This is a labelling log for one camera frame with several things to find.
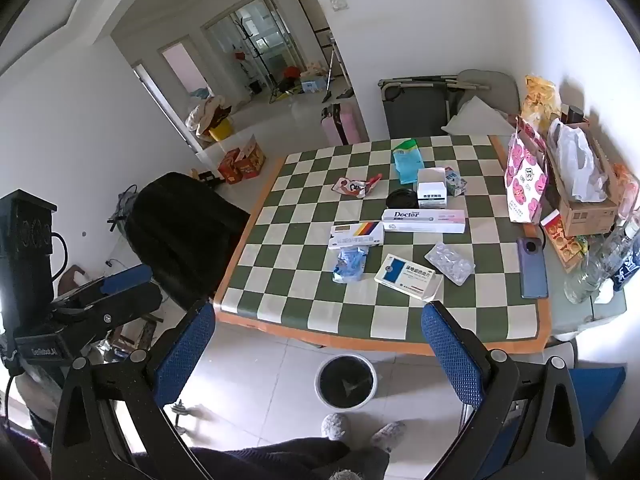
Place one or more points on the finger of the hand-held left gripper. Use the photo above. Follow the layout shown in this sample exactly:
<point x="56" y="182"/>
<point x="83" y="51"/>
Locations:
<point x="125" y="280"/>
<point x="112" y="312"/>

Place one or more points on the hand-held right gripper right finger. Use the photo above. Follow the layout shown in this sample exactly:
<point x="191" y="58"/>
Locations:
<point x="452" y="355"/>

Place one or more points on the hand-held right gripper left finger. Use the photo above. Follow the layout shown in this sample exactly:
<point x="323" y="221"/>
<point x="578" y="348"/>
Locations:
<point x="185" y="350"/>

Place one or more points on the white blue medicine box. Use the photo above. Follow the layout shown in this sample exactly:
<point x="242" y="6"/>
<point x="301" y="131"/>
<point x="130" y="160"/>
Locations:
<point x="407" y="276"/>

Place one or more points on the clear blister pack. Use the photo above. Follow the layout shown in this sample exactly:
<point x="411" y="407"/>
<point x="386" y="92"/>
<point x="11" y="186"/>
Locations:
<point x="449" y="263"/>

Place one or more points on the white round trash bin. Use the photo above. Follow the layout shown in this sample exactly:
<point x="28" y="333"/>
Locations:
<point x="346" y="382"/>

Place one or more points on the blue plastic wrapper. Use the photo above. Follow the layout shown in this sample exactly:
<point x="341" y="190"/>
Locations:
<point x="350" y="266"/>

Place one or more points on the long white toothpaste box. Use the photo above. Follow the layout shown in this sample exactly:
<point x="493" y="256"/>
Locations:
<point x="424" y="221"/>

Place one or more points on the striped white medicine box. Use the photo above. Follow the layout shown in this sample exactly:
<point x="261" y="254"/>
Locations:
<point x="356" y="235"/>

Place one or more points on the dark wooden chair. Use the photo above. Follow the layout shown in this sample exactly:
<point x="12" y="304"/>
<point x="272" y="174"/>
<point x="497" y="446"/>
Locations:
<point x="149" y="332"/>

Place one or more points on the small metal dumbbell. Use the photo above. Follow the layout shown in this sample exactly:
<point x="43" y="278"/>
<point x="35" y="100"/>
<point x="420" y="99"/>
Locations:
<point x="182" y="412"/>

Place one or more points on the black office chair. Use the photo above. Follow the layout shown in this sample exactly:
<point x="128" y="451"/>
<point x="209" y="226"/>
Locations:
<point x="185" y="230"/>

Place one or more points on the person's right grey slipper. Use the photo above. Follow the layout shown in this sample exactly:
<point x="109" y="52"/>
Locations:
<point x="389" y="435"/>

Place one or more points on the person's grey slipper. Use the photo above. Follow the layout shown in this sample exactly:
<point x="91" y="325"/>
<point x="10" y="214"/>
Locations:
<point x="332" y="427"/>
<point x="389" y="435"/>

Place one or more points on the purple smartphone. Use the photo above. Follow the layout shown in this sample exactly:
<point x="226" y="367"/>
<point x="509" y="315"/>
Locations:
<point x="532" y="270"/>

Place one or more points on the green white checkered table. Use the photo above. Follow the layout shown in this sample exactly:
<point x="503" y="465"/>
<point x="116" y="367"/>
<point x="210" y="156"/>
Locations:
<point x="300" y="305"/>

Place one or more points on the person's left grey slipper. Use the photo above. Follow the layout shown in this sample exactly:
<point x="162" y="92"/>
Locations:
<point x="332" y="427"/>

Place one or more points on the blue stool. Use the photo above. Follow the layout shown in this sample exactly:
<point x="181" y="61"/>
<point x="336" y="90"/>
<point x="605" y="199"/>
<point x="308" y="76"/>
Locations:
<point x="597" y="390"/>

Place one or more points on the red cardboard box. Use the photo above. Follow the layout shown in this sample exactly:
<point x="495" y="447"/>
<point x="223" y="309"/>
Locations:
<point x="252" y="160"/>
<point x="230" y="165"/>

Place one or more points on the red printed box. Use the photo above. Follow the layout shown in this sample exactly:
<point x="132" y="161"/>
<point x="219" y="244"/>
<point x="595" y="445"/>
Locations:
<point x="560" y="240"/>

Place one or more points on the grey fuzzy garment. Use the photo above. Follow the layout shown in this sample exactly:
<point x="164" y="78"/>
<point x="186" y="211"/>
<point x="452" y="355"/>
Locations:
<point x="345" y="475"/>

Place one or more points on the clear glass bottle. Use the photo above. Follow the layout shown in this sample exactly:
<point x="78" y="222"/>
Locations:
<point x="590" y="270"/>

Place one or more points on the black round lid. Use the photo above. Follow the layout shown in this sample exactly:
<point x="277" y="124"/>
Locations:
<point x="401" y="199"/>

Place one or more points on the white green medicine box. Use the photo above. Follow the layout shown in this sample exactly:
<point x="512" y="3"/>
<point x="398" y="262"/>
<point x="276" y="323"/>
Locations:
<point x="431" y="190"/>

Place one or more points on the small blue white carton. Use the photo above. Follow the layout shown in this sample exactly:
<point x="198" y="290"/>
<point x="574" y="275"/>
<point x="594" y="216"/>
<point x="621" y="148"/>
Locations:
<point x="456" y="183"/>

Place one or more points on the yellow bucket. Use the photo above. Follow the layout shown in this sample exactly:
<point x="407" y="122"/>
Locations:
<point x="221" y="131"/>

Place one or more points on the beige cloth bag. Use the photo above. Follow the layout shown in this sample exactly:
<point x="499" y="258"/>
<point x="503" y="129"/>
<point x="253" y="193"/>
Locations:
<point x="205" y="115"/>

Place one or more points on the pink floral paper bag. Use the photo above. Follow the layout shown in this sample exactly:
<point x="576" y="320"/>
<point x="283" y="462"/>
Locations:
<point x="525" y="180"/>

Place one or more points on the red white snack wrapper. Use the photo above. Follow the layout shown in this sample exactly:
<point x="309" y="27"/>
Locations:
<point x="356" y="187"/>

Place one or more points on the brown cardboard box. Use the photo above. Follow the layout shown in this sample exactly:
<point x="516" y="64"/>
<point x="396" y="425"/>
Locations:
<point x="587" y="215"/>

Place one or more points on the teal plastic packet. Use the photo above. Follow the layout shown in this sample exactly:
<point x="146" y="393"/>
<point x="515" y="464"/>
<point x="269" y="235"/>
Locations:
<point x="407" y="160"/>

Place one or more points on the blue label bottle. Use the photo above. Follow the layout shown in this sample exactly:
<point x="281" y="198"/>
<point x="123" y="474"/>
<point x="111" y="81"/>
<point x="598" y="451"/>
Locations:
<point x="631" y="262"/>

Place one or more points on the white plastic bag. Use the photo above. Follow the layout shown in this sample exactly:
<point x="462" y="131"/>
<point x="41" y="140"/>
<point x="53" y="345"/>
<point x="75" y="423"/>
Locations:
<point x="575" y="160"/>

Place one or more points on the white pillow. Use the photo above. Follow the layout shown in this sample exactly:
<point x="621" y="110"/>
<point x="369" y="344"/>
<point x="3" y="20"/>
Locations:
<point x="477" y="119"/>

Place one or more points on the orange snack packet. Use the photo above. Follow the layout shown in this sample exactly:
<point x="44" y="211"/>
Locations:
<point x="627" y="185"/>

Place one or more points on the grey folded cot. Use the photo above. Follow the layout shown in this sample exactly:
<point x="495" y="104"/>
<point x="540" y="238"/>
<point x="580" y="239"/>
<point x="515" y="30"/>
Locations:
<point x="417" y="107"/>

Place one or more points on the pink suitcase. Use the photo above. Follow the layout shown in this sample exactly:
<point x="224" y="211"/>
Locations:
<point x="344" y="124"/>

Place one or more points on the black coat rack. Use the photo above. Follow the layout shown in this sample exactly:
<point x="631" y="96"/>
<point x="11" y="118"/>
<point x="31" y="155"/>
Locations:
<point x="257" y="55"/>

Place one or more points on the brown small jar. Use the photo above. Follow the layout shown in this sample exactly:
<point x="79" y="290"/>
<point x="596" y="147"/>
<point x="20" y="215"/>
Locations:
<point x="572" y="113"/>

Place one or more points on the grey chair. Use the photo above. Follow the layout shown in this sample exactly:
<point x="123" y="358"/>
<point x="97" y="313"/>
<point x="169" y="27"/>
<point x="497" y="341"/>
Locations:
<point x="492" y="87"/>

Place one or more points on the yellow snack bag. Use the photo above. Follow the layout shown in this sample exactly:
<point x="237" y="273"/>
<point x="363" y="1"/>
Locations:
<point x="539" y="97"/>

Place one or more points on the metal tripod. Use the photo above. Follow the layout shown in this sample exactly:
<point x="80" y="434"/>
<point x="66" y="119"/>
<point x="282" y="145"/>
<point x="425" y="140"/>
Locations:
<point x="332" y="67"/>

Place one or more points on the white wall switch plate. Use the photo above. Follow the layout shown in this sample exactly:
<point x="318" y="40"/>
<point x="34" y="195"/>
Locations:
<point x="338" y="3"/>

